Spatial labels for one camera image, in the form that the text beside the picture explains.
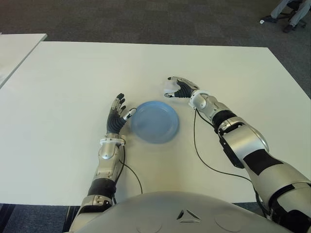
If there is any white side table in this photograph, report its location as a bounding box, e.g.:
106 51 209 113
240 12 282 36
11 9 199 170
0 33 48 89

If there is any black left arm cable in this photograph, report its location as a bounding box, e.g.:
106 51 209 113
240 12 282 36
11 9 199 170
113 140 143 204

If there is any black office chair base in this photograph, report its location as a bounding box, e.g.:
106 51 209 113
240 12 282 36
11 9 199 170
263 0 307 27

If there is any blue plastic plate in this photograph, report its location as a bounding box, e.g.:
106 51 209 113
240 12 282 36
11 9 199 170
130 100 181 144

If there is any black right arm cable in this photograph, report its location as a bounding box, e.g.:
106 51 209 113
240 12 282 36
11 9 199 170
193 108 270 220

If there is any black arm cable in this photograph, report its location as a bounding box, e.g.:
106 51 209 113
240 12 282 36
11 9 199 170
113 140 143 204
193 108 270 220

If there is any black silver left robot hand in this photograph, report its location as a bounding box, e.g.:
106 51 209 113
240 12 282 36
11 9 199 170
106 93 137 134

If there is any silver robot torso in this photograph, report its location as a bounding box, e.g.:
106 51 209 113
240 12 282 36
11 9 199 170
80 191 311 233

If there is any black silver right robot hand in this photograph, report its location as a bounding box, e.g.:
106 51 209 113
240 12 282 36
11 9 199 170
164 76 200 99

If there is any white charger block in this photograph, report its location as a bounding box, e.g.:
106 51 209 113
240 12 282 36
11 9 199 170
163 81 180 94

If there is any seated person in grey trousers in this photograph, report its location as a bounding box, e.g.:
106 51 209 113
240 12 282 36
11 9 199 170
270 0 311 33

